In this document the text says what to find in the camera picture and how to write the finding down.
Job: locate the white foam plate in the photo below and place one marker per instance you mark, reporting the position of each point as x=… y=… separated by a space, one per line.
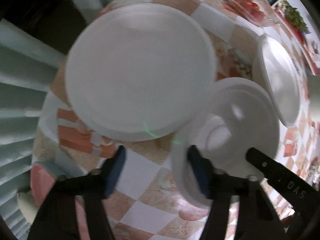
x=140 y=71

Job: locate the checkered patterned tablecloth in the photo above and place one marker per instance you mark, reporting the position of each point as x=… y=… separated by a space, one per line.
x=146 y=203

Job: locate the green potted plant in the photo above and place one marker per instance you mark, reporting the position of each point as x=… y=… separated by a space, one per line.
x=293 y=16

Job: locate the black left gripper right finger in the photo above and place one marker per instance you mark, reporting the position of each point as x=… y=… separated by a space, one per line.
x=257 y=219

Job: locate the teal window curtain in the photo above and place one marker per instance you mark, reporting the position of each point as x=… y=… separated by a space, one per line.
x=35 y=36

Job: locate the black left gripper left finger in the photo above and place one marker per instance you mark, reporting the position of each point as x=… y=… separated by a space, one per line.
x=57 y=217

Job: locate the glass bowl of tomatoes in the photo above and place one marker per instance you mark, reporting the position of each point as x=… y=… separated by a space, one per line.
x=258 y=12

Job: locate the pink square plate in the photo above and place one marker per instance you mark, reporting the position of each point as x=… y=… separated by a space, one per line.
x=43 y=177

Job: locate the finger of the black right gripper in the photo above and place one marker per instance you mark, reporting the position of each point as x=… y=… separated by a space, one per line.
x=290 y=186

